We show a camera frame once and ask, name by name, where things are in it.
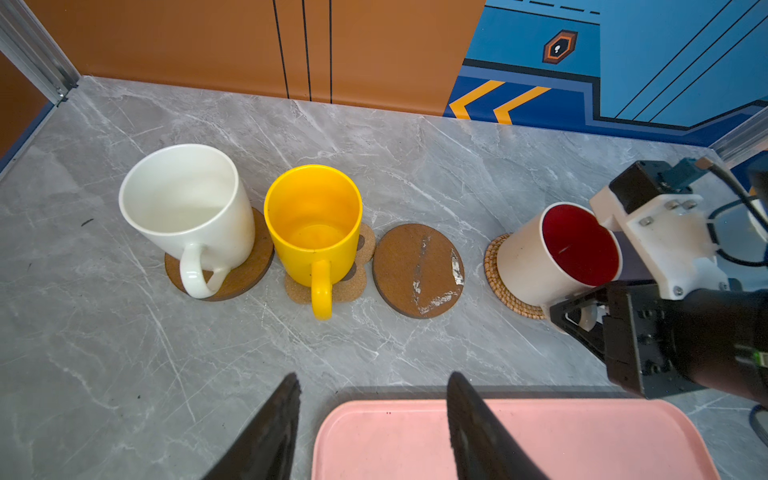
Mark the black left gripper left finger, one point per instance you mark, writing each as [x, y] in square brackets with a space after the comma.
[266, 446]

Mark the cream white mug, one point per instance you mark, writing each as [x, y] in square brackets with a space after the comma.
[189, 200]

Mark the cork paw print coaster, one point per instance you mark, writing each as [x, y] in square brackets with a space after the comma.
[352, 286]

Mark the light round wooden coaster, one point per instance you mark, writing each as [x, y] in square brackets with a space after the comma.
[247, 275]

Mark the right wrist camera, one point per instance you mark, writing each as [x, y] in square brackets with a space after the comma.
[653, 205]

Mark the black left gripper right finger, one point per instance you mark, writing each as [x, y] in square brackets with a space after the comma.
[482, 447]

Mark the aluminium corner post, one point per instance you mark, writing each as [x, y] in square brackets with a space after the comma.
[33, 51]
[743, 142]

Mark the yellow mug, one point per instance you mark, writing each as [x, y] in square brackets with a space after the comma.
[314, 216]

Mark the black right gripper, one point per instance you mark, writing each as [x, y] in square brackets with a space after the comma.
[655, 348]

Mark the pink rectangular tray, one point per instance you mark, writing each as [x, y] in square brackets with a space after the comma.
[599, 438]

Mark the white mug red inside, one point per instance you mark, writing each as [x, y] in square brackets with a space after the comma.
[560, 253]

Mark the aluminium corner post left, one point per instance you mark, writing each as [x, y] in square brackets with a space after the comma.
[33, 51]

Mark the dark brown round coaster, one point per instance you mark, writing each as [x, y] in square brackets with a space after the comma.
[418, 271]

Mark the aluminium corner post right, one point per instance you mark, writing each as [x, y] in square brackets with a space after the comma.
[743, 142]

